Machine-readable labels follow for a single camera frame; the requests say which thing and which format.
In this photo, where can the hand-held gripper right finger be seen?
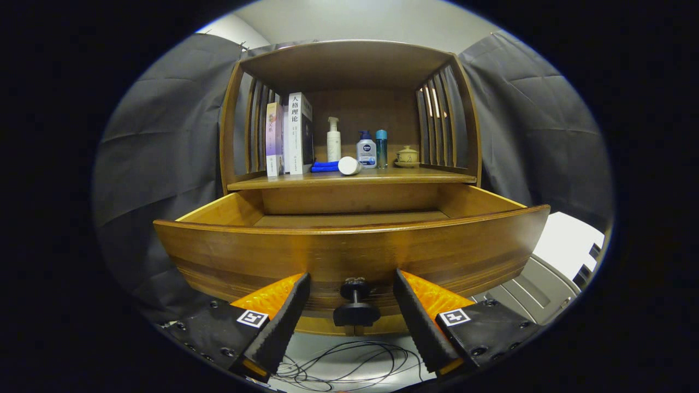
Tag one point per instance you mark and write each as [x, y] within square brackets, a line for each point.
[420, 327]

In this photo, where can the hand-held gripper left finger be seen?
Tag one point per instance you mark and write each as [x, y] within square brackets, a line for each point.
[281, 333]

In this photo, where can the black drawer knob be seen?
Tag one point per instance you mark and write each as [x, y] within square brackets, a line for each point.
[356, 314]

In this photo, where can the wooden drawer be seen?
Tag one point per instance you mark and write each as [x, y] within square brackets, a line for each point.
[349, 251]

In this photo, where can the white tube with green label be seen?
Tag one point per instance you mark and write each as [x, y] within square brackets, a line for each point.
[348, 166]

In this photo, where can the brown wooden cabinet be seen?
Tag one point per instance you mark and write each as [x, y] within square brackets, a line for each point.
[349, 63]

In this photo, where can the grey plastic case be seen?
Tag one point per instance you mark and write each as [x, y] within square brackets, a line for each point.
[538, 289]

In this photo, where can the beige saucer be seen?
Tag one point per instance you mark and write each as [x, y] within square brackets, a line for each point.
[407, 165]

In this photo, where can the white sheet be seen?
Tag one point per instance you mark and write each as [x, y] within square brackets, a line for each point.
[568, 245]

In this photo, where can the blue folded cloth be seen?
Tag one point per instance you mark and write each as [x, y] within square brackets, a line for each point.
[325, 166]

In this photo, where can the beige lidded tea cup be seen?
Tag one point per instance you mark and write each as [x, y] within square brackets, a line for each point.
[407, 155]

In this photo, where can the white bottle with blue cap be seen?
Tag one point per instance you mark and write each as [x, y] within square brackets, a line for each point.
[366, 155]

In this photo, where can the teal bottle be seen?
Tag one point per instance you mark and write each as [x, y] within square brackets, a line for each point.
[381, 150]

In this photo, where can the thin white book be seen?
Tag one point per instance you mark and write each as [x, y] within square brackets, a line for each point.
[285, 147]

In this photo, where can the white pump bottle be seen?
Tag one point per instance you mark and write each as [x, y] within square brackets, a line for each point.
[333, 147]

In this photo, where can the purple book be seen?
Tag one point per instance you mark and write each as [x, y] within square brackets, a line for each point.
[273, 136]

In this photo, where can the thick white and black book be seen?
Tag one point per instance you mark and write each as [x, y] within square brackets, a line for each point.
[296, 136]

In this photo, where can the black backdrop cloth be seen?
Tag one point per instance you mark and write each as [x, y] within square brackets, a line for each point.
[164, 136]

